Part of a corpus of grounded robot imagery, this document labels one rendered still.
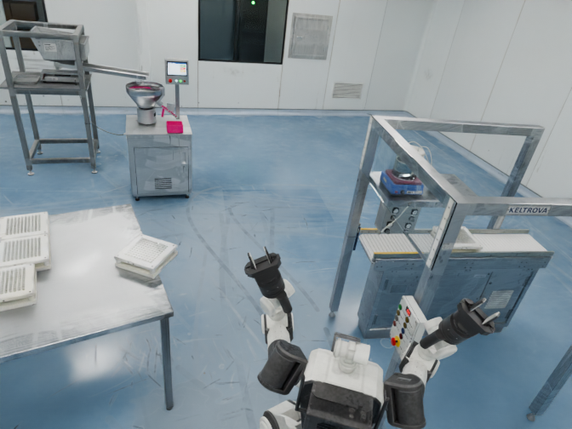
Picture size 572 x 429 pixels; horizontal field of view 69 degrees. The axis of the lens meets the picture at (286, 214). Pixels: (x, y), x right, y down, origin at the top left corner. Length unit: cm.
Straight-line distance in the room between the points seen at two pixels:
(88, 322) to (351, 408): 132
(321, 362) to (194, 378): 156
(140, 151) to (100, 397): 238
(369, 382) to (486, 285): 203
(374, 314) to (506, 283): 101
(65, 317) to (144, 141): 248
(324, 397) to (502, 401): 212
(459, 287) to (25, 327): 266
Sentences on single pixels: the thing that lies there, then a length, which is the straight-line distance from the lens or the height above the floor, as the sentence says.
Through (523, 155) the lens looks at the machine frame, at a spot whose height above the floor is 143.
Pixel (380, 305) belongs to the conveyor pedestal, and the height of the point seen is 35.
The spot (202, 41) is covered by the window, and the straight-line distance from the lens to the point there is 705.
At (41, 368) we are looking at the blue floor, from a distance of 320.
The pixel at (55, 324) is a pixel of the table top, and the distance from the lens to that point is 226.
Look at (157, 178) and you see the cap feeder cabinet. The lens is 456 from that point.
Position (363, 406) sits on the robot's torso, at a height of 121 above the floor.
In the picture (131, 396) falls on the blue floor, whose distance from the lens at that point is 293.
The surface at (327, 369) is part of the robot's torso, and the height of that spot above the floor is 121.
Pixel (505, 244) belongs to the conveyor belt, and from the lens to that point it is 335.
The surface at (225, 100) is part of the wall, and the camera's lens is 731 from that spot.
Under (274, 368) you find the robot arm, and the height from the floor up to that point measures 118.
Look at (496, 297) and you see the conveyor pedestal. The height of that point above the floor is 39.
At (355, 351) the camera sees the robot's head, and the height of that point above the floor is 132.
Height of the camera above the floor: 237
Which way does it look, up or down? 31 degrees down
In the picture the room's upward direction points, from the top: 7 degrees clockwise
